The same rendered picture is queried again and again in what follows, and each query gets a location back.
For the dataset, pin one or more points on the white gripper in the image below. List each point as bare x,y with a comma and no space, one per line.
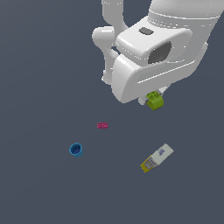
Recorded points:
137,78

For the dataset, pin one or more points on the green toy block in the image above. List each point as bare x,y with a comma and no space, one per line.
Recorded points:
155,101

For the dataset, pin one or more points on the pink toy brick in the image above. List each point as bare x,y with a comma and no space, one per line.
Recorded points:
102,125

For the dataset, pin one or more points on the white and yellow box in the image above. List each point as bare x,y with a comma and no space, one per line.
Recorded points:
157,157

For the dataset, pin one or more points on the blue cup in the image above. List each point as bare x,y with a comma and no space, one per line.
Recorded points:
76,150

